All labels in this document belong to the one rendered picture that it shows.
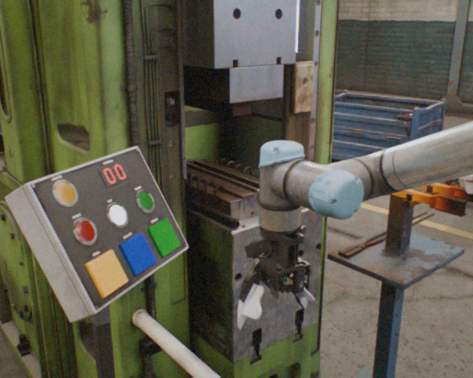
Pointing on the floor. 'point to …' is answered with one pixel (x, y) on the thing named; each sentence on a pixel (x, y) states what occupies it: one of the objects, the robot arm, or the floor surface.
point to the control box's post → (103, 343)
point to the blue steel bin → (381, 123)
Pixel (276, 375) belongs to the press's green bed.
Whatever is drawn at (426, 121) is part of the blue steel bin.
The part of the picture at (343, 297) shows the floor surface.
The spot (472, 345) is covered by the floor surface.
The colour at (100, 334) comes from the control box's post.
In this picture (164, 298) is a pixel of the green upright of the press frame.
